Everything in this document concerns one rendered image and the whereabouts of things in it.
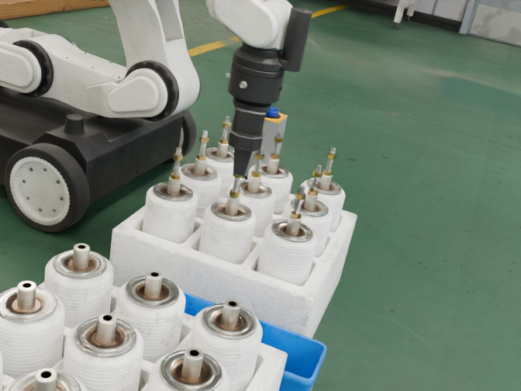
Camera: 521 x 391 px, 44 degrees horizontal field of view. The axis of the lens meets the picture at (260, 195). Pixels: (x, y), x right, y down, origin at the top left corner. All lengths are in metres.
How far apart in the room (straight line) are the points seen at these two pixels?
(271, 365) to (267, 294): 0.21
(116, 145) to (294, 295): 0.66
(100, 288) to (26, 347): 0.14
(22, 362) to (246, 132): 0.49
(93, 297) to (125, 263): 0.29
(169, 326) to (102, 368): 0.14
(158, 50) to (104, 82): 0.18
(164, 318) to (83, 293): 0.12
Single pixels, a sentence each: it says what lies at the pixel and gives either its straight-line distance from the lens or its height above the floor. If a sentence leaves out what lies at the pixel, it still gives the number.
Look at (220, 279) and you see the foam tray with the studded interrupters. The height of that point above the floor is 0.16.
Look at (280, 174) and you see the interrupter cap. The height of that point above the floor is 0.25.
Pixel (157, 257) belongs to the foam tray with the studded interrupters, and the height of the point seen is 0.16.
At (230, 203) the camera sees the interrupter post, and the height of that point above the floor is 0.27.
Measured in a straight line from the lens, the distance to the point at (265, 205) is 1.24.
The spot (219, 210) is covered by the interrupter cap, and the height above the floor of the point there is 0.25.
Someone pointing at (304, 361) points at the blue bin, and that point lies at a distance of 1.14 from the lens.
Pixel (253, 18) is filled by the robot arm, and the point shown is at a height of 0.61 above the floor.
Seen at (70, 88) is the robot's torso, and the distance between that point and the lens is 1.68.
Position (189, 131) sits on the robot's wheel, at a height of 0.13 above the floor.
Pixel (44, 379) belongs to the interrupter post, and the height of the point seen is 0.28.
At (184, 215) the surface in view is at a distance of 1.18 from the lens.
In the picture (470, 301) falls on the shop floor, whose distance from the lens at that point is 1.63.
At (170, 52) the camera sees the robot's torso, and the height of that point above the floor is 0.41.
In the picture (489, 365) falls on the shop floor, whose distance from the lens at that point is 1.44.
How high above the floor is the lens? 0.77
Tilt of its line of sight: 25 degrees down
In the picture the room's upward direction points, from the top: 12 degrees clockwise
